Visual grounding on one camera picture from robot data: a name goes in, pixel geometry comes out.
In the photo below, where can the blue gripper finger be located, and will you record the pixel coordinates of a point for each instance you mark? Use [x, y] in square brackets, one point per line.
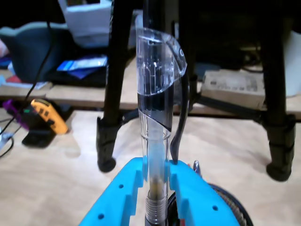
[200, 200]
[117, 195]

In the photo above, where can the clear pen with grey grip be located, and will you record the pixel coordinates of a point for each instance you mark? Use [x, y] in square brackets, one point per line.
[152, 106]

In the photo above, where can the black mesh pen holder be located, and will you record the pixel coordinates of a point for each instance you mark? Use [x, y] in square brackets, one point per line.
[238, 209]

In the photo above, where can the black flat device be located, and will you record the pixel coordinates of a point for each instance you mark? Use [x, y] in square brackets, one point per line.
[35, 139]

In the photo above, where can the yellow handheld device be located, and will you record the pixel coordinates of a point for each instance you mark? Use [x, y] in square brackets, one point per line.
[49, 115]

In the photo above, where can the light wooden bench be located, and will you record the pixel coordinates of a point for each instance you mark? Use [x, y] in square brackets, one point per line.
[77, 96]

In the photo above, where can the labelled cardboard box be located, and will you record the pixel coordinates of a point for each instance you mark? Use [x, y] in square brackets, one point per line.
[235, 87]

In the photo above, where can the purple plastic object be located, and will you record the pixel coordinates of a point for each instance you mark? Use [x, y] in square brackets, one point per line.
[14, 110]

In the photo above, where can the blue printed package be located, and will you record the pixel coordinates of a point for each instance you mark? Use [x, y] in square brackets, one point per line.
[77, 66]

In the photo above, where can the white container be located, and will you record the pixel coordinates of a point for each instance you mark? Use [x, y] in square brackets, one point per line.
[295, 66]

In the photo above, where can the white box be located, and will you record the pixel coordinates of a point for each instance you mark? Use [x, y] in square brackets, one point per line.
[89, 26]

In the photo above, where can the grey teal bag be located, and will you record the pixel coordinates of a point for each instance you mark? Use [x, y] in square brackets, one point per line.
[23, 47]

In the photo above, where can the black camera tripod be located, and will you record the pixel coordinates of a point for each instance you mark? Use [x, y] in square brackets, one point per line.
[110, 117]

